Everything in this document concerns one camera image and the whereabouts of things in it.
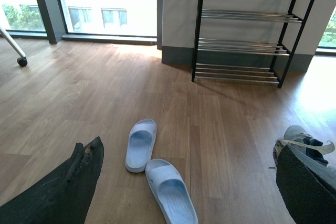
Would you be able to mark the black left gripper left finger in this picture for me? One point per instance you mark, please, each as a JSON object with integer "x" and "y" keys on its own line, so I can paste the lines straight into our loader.
{"x": 62, "y": 196}

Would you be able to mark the light blue slipper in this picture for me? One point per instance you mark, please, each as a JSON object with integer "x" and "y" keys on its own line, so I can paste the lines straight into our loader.
{"x": 141, "y": 142}
{"x": 170, "y": 192}

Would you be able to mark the white chair leg with caster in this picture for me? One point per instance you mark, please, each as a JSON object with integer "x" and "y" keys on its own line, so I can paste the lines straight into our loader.
{"x": 22, "y": 60}

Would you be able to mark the black metal shoe rack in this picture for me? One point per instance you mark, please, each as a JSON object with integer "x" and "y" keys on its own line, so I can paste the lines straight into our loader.
{"x": 247, "y": 41}

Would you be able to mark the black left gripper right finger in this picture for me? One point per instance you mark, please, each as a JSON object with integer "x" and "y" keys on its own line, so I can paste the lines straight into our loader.
{"x": 307, "y": 187}

